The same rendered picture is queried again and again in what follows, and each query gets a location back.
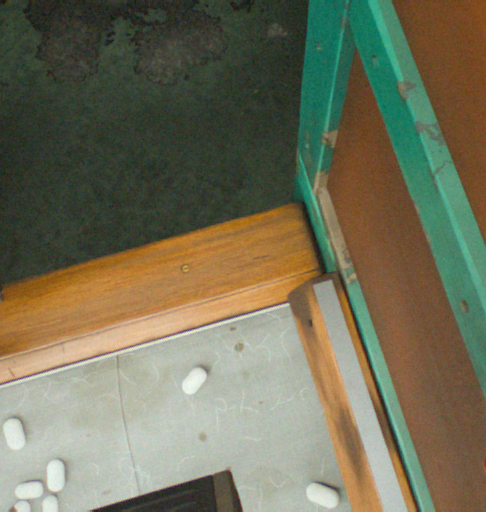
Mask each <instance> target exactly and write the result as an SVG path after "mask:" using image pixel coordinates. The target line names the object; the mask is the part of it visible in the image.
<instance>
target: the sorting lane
mask: <svg viewBox="0 0 486 512"><path fill-rule="evenodd" d="M194 368H202V369H203V370H204V371H205V373H206V379H205V380H204V382H203V383H202V384H201V385H200V387H199V388H198V389H197V391H196V392H195V393H193V394H188V393H186V392H184V390H183V388H182V383H183V381H184V380H185V379H186V378H187V376H188V375H189V374H190V373H191V371H192V370H193V369H194ZM9 418H17V419H19V420H20V423H21V425H22V428H23V432H24V435H25V444H24V445H23V446H22V447H21V448H19V449H12V448H11V447H10V446H9V445H8V442H7V439H6V436H5V432H4V425H5V423H6V422H7V421H8V419H9ZM54 460H59V461H61V462H62V463H63V465H64V479H65V484H64V486H63V487H62V488H61V489H60V491H58V492H53V491H51V490H50V488H49V486H48V473H47V467H48V465H49V463H50V462H52V461H54ZM225 469H229V470H231V472H232V475H233V479H234V482H235V486H236V489H237V491H238V495H239V498H240V503H241V506H242V510H243V512H353V510H352V507H350V504H349V500H348V497H347V493H346V489H345V486H344V483H343V479H342V476H341V473H340V469H339V466H338V462H337V458H336V455H335V451H334V448H333V444H332V441H331V438H330V434H329V430H328V426H327V423H325V419H324V414H323V410H322V407H321V404H320V402H319V397H318V394H317V391H316V387H315V384H314V381H313V377H312V374H311V371H310V368H309V365H308V361H307V357H306V354H305V351H304V348H303V345H302V342H301V339H300V336H299V332H298V329H297V325H296V322H295V319H293V316H292V313H291V310H290V307H289V303H286V304H282V305H279V306H275V307H272V308H268V309H265V310H261V311H258V312H254V313H250V314H246V315H243V316H239V317H236V318H232V320H229V321H225V322H222V323H218V324H215V325H211V326H208V327H203V328H200V329H196V330H193V331H189V332H186V333H182V334H179V335H175V336H172V337H168V338H165V339H160V340H157V341H154V342H150V343H147V344H143V345H140V346H136V347H133V348H129V349H126V350H121V351H118V352H114V353H111V354H107V355H104V356H100V358H97V359H93V360H90V361H85V362H82V363H78V364H75V365H71V366H68V367H64V368H61V369H57V370H53V371H49V372H46V373H42V374H39V375H35V376H32V377H28V378H25V379H20V380H17V381H13V382H10V383H6V384H3V386H0V512H7V511H8V510H10V509H11V508H12V507H13V506H14V505H15V504H16V503H17V502H19V501H26V502H28V503H29V505H30V512H44V509H43V501H44V500H45V498H47V497H48V496H54V497H55V498H56V499H57V500H58V512H85V511H88V510H92V509H95V508H99V507H102V506H106V505H110V504H113V503H117V502H120V501H123V500H127V499H130V497H134V496H138V495H141V494H145V493H148V492H152V491H155V490H158V489H162V488H165V487H169V486H173V485H176V484H180V483H183V482H187V481H190V480H193V479H197V478H200V477H204V476H207V475H213V476H214V474H215V473H218V472H222V470H225ZM30 481H40V482H41V483H42V484H43V486H44V492H43V494H42V495H41V496H40V497H37V498H28V499H20V498H18V497H17V495H16V493H15V491H16V488H17V487H18V484H20V483H22V482H30ZM311 483H319V484H322V485H324V486H327V487H329V488H332V489H334V490H336V491H337V493H338V494H339V503H338V505H337V506H336V507H334V508H327V507H324V506H322V505H320V504H316V503H314V502H311V501H310V500H309V499H308V497H307V494H306V490H307V487H308V486H309V485H310V484H311Z"/></svg>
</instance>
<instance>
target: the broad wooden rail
mask: <svg viewBox="0 0 486 512"><path fill-rule="evenodd" d="M324 274H325V269H324V265H323V262H322V258H321V255H320V252H319V249H318V246H317V243H316V240H315V237H314V234H313V231H312V226H311V223H310V220H309V217H308V214H307V211H306V208H305V205H304V204H303V203H302V202H295V203H290V204H287V205H283V206H280V207H276V208H273V209H269V210H266V211H262V212H258V213H255V214H250V215H247V216H243V217H240V218H236V219H233V220H229V221H226V222H222V223H218V224H215V225H211V227H208V228H203V229H200V230H196V231H193V232H189V233H186V234H182V235H178V236H175V237H171V238H168V239H164V240H160V241H156V242H153V243H149V244H146V245H142V246H138V247H135V248H131V249H128V250H124V251H120V252H116V253H113V254H109V255H106V256H102V257H98V258H95V259H91V260H88V261H83V262H80V263H76V264H73V265H69V266H66V267H62V268H59V269H55V270H51V272H47V273H43V274H40V275H36V276H33V277H29V278H26V279H22V280H19V281H14V282H10V283H7V284H3V289H4V300H3V301H1V302H0V386H3V384H6V383H10V382H13V381H17V380H20V379H25V378H28V377H32V376H35V375H39V374H42V373H46V372H49V371H53V370H57V369H61V368H64V367H68V366H71V365H75V364H78V363H82V362H85V361H90V360H93V359H97V358H100V356H104V355H107V354H111V353H114V352H118V351H121V350H126V349H129V348H133V347H136V346H140V345H143V344H147V343H150V342H154V341H157V340H160V339H165V338H168V337H172V336H175V335H179V334H182V333H186V332H189V331H193V330H196V329H200V328H203V327H208V326H211V325H215V324H218V323H222V322H225V321H229V320H232V318H236V317H239V316H243V315H246V314H250V313H254V312H258V311H261V310H265V309H268V308H272V307H275V306H279V305H282V304H286V303H288V300H287V295H288V293H289V292H290V291H292V290H293V289H296V288H297V287H298V286H300V285H301V284H303V283H304V282H306V281H307V280H309V279H310V278H313V277H317V276H320V275H324Z"/></svg>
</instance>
